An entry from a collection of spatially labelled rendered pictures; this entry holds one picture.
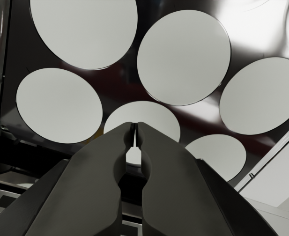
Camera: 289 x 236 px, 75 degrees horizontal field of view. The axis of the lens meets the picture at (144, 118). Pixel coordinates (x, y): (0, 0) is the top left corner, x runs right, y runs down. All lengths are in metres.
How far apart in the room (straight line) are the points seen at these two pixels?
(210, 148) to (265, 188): 0.27
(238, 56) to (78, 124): 0.20
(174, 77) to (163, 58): 0.02
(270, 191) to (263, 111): 0.29
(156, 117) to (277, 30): 0.15
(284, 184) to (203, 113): 0.33
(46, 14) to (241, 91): 0.22
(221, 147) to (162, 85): 0.12
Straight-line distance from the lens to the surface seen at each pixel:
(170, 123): 0.24
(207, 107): 0.24
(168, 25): 0.21
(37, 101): 0.25
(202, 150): 0.28
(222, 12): 0.22
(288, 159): 0.49
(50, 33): 0.22
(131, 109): 0.23
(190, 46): 0.21
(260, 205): 0.54
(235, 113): 0.26
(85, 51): 0.22
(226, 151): 0.29
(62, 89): 0.24
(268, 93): 0.27
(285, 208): 0.63
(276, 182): 0.52
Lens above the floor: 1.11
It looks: 61 degrees down
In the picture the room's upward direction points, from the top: 177 degrees clockwise
